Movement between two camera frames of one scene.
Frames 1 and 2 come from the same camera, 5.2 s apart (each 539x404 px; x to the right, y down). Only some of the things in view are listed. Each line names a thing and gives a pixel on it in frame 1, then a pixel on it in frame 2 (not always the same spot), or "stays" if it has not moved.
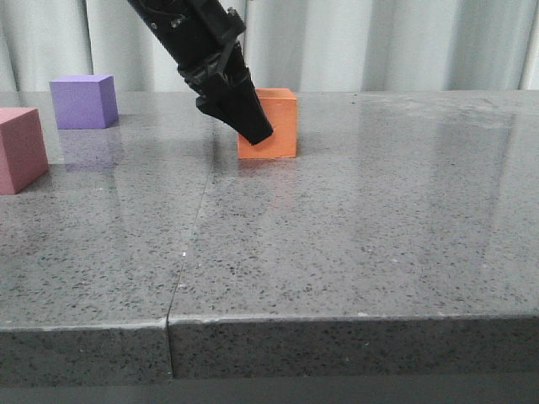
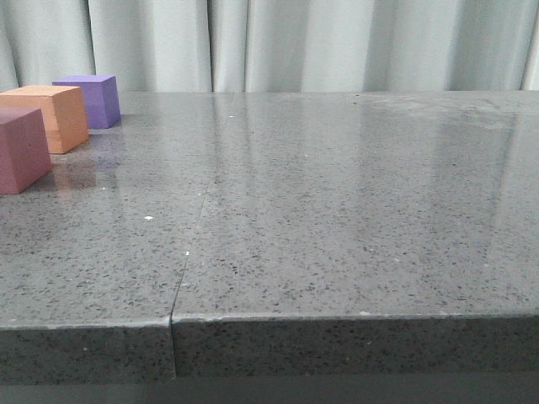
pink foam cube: [23, 156] stays
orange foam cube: [280, 106] → [63, 110]
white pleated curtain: [306, 45] stays
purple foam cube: [84, 101] stays
